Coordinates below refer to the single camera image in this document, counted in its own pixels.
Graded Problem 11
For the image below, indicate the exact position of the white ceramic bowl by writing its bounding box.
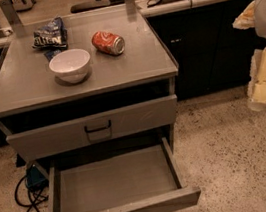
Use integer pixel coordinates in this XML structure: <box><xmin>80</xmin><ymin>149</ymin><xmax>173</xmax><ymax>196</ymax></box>
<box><xmin>49</xmin><ymin>49</ymin><xmax>91</xmax><ymax>84</ymax></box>

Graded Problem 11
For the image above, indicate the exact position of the long counter with dark cabinets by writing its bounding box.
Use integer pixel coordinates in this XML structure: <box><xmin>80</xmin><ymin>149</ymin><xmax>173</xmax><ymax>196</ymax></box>
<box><xmin>0</xmin><ymin>0</ymin><xmax>266</xmax><ymax>145</ymax></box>

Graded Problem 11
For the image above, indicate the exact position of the grey drawer cabinet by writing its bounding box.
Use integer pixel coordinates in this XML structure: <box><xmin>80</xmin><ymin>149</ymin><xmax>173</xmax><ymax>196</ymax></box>
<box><xmin>0</xmin><ymin>5</ymin><xmax>178</xmax><ymax>169</ymax></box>

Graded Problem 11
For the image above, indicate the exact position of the grey drawer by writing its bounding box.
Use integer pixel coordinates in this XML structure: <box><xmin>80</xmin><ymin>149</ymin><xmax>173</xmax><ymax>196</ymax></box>
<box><xmin>7</xmin><ymin>95</ymin><xmax>177</xmax><ymax>161</ymax></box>
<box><xmin>49</xmin><ymin>138</ymin><xmax>201</xmax><ymax>212</ymax></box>

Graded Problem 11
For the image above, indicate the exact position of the blue chip bag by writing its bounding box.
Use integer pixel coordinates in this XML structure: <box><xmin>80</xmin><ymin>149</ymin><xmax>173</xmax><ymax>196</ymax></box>
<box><xmin>33</xmin><ymin>16</ymin><xmax>68</xmax><ymax>49</ymax></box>

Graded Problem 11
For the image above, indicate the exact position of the red soda can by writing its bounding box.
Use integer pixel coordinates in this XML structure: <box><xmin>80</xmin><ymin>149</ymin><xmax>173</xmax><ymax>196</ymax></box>
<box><xmin>91</xmin><ymin>31</ymin><xmax>125</xmax><ymax>56</ymax></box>

